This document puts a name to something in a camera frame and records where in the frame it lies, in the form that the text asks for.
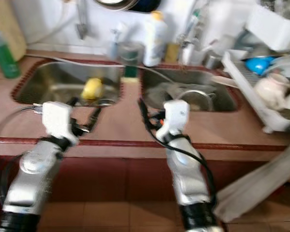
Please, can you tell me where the plain yellow sponge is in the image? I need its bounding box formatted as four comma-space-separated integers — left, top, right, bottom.
164, 43, 179, 63

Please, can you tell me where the green liquid plastic bottle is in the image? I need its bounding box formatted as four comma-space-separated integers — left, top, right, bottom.
0, 24, 20, 79

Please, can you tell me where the dirty steel pot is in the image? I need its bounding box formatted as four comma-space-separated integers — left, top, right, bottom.
176, 88, 216, 112

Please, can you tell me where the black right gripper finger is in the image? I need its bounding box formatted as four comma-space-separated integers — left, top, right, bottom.
138, 98, 153, 130

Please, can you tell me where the hanging dark pan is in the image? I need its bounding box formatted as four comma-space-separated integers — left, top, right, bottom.
133, 0, 165, 14

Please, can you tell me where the chrome sink faucet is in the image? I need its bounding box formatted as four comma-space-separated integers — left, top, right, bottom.
176, 0, 213, 51

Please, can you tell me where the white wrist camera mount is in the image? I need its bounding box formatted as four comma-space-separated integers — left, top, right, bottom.
42, 101, 79, 145
156, 99, 190, 142

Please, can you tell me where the white bottle green cap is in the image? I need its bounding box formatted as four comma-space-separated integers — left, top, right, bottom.
184, 10, 206, 49

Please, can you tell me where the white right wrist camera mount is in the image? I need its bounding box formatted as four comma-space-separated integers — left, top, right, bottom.
156, 99, 190, 142

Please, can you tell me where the stainless steel sink basin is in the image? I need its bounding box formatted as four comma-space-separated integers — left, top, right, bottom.
140, 68, 242, 113
12, 62, 125, 106

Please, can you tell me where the green yellow sponge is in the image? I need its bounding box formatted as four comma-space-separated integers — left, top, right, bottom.
125, 65, 140, 82

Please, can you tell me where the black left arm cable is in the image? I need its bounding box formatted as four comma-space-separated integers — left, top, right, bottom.
0, 105, 44, 213

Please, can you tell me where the white detergent bottle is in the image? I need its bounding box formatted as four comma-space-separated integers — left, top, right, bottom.
143, 11, 169, 67

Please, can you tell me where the hanging steel pan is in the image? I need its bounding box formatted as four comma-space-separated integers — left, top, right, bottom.
94, 0, 141, 11

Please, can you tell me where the ribbed steel bowl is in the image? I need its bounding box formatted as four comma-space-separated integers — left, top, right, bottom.
239, 45, 278, 60

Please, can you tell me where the clear plastic mug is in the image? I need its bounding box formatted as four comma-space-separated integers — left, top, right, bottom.
106, 36, 122, 61

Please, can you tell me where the white dish rack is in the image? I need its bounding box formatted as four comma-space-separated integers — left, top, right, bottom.
221, 5, 290, 135

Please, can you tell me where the steel cup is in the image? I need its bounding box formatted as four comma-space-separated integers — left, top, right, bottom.
203, 54, 223, 71

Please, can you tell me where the hanging white cloth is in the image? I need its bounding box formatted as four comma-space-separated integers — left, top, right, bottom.
215, 140, 290, 223

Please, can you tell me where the cream ceramic jug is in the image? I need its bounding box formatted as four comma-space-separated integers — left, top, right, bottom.
256, 72, 290, 111

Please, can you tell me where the grey wall tap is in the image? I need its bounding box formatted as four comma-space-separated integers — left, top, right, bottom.
75, 0, 89, 40

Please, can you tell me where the light wooden countertop rack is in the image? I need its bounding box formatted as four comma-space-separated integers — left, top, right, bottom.
0, 0, 27, 61

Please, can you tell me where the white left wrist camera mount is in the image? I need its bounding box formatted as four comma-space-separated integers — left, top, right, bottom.
42, 101, 79, 145

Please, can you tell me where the bright blue bowl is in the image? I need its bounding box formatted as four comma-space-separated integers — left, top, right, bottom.
244, 57, 276, 76

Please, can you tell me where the wooden spatula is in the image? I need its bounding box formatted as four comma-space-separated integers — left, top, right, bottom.
210, 75, 242, 90

